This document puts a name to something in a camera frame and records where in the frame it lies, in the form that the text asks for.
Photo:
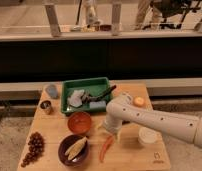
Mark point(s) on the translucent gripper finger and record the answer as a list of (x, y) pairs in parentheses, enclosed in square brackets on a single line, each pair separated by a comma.
[(118, 136), (100, 126)]

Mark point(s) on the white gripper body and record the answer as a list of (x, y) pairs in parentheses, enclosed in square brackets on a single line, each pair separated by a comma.
[(112, 124)]

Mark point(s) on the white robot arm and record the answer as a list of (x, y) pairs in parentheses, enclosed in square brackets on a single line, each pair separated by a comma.
[(183, 127)]

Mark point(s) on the light blue sponge block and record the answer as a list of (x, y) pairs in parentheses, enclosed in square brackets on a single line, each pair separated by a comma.
[(97, 105)]

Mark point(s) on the orange-red bowl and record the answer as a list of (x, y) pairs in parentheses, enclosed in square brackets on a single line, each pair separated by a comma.
[(79, 122)]

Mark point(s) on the white round container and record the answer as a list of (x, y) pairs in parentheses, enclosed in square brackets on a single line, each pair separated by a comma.
[(146, 136)]

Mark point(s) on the orange round fruit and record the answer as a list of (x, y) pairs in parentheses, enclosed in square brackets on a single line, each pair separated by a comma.
[(139, 102)]

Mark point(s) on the white crumpled cloth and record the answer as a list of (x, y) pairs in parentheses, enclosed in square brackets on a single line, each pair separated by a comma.
[(75, 99)]

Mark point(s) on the yellow corn cob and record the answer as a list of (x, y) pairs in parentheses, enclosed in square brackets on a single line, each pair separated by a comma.
[(76, 148)]

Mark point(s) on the dark purple bowl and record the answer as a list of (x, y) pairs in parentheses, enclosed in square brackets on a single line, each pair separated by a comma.
[(65, 144)]

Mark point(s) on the green plastic tray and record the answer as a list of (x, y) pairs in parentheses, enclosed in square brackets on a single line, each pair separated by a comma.
[(93, 86)]

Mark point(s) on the small metal cup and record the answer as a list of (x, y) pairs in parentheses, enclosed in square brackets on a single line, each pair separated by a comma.
[(46, 107)]

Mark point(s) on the grey blue cup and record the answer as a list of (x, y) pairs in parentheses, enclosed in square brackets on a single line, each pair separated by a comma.
[(51, 90)]

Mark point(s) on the bunch of brown grapes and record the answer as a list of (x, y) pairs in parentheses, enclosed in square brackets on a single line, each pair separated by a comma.
[(36, 148)]

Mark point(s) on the black office chair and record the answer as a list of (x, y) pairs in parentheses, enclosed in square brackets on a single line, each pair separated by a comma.
[(169, 8)]

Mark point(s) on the black handled kitchen tool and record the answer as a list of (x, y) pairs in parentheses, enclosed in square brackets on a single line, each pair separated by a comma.
[(89, 98)]

